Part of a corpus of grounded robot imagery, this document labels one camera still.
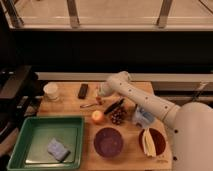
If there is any blue sponge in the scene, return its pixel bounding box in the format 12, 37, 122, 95
47, 139, 70, 162

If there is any yellow banana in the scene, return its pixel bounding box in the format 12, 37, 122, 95
142, 129, 157, 157

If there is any wooden cutting board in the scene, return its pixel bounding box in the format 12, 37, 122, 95
38, 82, 172, 171

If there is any purple bowl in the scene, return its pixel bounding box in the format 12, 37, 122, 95
93, 127, 124, 158

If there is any orange red pepper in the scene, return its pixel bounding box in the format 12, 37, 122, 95
96, 97, 103, 105

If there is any green plastic tray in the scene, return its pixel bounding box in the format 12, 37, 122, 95
7, 116, 84, 171

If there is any dark grape bunch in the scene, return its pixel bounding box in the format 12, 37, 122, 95
110, 106, 127, 125

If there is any blue white plastic container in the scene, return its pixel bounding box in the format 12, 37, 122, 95
132, 106, 155, 128

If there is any yellow red apple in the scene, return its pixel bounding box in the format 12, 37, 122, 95
91, 110, 105, 124

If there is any black rectangular block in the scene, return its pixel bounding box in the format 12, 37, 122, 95
78, 84, 88, 99

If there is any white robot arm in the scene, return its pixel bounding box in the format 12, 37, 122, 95
97, 71, 213, 171

